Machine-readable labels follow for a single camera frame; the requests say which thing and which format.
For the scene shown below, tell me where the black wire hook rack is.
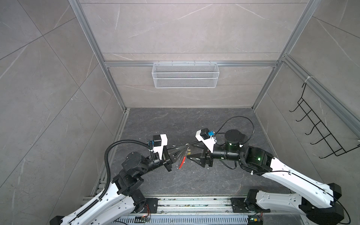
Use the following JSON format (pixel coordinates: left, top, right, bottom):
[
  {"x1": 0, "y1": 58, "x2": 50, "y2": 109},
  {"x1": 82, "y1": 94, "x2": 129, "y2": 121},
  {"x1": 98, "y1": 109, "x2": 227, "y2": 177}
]
[{"x1": 289, "y1": 82, "x2": 360, "y2": 159}]

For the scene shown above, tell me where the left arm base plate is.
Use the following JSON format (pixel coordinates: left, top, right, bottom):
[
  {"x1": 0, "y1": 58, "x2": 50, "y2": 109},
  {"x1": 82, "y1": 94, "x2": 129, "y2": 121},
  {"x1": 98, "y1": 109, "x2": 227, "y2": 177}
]
[{"x1": 132, "y1": 198, "x2": 159, "y2": 214}]

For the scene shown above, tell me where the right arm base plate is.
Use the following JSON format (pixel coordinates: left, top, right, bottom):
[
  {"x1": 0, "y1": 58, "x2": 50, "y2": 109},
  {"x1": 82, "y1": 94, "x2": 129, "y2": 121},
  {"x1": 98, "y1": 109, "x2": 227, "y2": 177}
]
[{"x1": 230, "y1": 197, "x2": 271, "y2": 213}]

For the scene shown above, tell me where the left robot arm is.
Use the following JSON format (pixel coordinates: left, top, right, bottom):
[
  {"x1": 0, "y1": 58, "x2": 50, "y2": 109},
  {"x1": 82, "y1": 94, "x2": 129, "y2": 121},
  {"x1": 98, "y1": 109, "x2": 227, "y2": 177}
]
[{"x1": 50, "y1": 140, "x2": 188, "y2": 225}]

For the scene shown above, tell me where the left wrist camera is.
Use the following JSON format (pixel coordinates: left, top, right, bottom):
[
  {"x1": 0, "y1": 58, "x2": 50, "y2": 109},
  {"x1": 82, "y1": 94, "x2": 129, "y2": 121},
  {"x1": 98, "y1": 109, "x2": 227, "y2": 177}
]
[{"x1": 150, "y1": 134, "x2": 168, "y2": 160}]

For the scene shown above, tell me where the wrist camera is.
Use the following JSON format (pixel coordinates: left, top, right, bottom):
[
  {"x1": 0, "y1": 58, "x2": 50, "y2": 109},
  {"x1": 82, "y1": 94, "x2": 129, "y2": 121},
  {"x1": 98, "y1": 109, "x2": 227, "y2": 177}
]
[
  {"x1": 150, "y1": 134, "x2": 168, "y2": 160},
  {"x1": 196, "y1": 128, "x2": 217, "y2": 153}
]

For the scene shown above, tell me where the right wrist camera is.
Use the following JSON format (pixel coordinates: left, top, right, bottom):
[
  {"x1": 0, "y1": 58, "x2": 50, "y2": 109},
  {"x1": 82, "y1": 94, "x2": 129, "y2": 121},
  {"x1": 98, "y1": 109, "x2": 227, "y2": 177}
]
[{"x1": 196, "y1": 128, "x2": 217, "y2": 153}]

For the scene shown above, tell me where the black right camera cable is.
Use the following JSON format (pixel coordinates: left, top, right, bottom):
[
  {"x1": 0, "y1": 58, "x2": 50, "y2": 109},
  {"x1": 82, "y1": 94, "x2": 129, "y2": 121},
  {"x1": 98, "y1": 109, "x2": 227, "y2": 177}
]
[{"x1": 215, "y1": 115, "x2": 255, "y2": 145}]

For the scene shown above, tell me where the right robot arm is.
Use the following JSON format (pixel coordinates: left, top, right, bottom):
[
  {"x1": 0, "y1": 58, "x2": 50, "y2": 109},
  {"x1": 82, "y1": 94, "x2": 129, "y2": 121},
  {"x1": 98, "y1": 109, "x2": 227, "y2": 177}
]
[{"x1": 187, "y1": 128, "x2": 347, "y2": 225}]

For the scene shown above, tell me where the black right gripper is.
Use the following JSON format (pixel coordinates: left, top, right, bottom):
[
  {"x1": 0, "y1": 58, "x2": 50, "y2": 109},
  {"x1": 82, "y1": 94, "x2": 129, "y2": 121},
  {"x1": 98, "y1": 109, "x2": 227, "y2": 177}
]
[{"x1": 187, "y1": 138, "x2": 243, "y2": 167}]

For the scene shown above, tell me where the white wire mesh basket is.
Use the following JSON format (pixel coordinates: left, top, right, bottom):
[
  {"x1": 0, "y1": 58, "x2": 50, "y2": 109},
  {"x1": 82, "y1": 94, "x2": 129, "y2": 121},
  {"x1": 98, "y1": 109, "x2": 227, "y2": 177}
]
[{"x1": 151, "y1": 62, "x2": 220, "y2": 89}]

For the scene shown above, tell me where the black corrugated cable conduit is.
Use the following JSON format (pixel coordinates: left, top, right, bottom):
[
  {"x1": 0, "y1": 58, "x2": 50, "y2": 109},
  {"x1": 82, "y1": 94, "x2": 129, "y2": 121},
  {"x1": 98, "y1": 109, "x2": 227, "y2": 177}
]
[{"x1": 75, "y1": 140, "x2": 151, "y2": 217}]

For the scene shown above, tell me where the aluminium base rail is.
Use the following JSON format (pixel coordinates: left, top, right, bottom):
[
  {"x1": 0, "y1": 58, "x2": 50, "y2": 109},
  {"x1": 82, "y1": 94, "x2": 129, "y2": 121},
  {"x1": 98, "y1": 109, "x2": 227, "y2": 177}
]
[{"x1": 148, "y1": 193, "x2": 305, "y2": 215}]

